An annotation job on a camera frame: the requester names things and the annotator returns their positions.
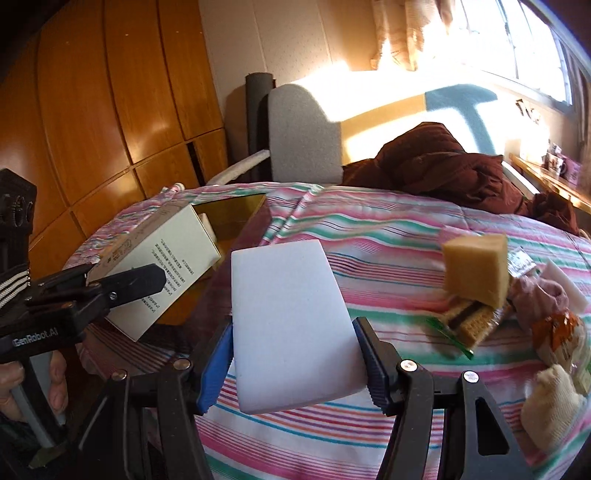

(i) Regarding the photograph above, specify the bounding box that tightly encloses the patterned curtain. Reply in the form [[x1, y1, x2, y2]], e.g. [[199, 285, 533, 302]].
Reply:
[[369, 0, 467, 70]]

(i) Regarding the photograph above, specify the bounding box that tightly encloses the cream sock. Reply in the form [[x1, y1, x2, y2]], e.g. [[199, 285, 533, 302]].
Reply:
[[522, 364, 587, 450]]

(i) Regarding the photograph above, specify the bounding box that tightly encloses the dark gold-lined tray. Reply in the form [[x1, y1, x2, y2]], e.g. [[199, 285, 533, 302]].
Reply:
[[106, 194, 273, 352]]

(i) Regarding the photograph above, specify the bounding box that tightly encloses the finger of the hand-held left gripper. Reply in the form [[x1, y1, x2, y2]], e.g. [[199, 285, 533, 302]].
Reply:
[[69, 264, 167, 324], [28, 262, 100, 301]]

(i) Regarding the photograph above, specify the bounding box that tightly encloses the wafer biscuit packet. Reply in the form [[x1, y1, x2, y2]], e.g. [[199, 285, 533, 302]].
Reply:
[[425, 295, 513, 358]]

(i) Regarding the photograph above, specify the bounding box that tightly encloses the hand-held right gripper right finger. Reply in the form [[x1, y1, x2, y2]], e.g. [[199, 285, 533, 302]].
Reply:
[[353, 318, 532, 480]]

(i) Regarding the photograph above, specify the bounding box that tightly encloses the pink sock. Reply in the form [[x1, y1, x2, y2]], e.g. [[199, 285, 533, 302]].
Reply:
[[510, 272, 571, 333]]

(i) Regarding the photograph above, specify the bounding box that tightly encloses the white sponge block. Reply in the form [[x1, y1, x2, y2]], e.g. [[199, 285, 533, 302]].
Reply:
[[231, 239, 370, 414]]

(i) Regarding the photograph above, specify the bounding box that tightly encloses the person's left hand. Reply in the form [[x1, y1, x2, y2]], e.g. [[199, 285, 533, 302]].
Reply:
[[0, 351, 70, 414]]

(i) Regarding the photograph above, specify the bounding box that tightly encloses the orange and white snack bag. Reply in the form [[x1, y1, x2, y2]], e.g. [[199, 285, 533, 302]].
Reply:
[[531, 309, 587, 370]]

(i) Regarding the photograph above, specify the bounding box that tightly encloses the window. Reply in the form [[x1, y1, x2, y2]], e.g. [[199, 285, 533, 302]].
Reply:
[[462, 0, 591, 107]]

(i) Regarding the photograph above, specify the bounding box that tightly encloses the cream cardboard box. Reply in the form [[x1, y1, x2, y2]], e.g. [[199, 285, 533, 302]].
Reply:
[[88, 202, 222, 342]]

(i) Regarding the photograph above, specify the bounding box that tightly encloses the brown quilt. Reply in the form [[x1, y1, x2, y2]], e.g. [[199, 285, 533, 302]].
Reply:
[[342, 122, 583, 236]]

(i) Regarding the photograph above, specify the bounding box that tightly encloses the white bed rail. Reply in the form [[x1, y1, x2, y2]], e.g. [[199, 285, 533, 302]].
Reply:
[[205, 150, 271, 185]]

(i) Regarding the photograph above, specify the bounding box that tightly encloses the wooden wardrobe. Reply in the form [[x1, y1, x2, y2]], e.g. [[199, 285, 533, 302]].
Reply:
[[0, 0, 229, 296]]

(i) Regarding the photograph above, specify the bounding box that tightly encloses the wooden shelf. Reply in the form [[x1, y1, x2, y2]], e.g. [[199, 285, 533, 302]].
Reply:
[[510, 154, 591, 213]]

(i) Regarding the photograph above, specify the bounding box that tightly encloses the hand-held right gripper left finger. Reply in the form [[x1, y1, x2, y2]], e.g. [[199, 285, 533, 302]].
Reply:
[[69, 318, 234, 480]]

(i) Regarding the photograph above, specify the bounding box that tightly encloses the striped bedsheet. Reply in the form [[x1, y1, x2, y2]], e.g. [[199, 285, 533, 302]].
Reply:
[[62, 182, 591, 480]]

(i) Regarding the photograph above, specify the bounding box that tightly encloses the yellow sponge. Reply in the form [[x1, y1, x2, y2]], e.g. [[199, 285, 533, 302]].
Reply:
[[441, 233, 511, 309]]

